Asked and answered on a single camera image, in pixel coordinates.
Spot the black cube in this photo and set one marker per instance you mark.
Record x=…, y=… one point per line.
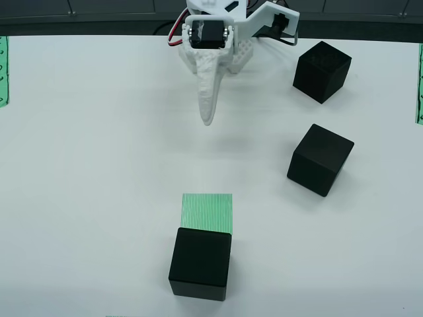
x=198, y=261
x=320, y=72
x=320, y=158

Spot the green striped paper square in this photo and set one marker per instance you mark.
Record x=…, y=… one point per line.
x=208, y=211

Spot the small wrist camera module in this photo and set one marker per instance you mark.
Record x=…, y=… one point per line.
x=279, y=24

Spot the dark grey cabinet front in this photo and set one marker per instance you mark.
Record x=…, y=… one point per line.
x=99, y=10

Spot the green paper strip with arrows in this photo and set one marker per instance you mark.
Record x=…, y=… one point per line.
x=419, y=99
x=3, y=82

